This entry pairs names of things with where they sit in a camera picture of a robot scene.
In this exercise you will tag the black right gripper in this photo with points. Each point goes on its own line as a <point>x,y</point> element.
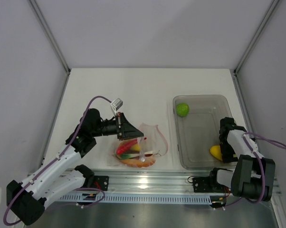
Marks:
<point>227,156</point>

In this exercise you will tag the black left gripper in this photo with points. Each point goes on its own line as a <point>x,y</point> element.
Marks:
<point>127,130</point>

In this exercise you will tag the red toy chili pepper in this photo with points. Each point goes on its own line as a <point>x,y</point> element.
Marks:
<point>122,148</point>

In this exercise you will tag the yellow toy mango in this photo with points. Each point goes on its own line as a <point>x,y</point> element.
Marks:
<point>215,151</point>

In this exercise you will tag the yellow toy corn cob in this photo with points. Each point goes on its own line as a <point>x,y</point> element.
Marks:
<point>135,147</point>

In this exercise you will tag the clear pink zip top bag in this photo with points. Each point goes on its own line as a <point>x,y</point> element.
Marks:
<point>153,144</point>

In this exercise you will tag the green toy custard apple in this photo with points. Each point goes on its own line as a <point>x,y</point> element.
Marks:
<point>182,109</point>

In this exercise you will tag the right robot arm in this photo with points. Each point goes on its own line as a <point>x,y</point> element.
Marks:
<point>253,176</point>

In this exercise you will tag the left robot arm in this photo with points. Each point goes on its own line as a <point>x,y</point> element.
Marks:
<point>29,198</point>

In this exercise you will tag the clear plastic food bin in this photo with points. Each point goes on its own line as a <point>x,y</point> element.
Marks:
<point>199,130</point>

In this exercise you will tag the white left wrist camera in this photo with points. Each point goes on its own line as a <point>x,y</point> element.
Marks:
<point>116,105</point>

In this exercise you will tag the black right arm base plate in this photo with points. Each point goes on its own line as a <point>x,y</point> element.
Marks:
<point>206,185</point>

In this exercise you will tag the aluminium front rail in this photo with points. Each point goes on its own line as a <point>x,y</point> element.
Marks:
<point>143,181</point>

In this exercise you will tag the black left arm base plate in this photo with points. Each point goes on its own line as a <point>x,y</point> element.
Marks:
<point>100,182</point>

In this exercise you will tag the white slotted cable duct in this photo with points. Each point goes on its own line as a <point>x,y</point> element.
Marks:
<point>138,198</point>

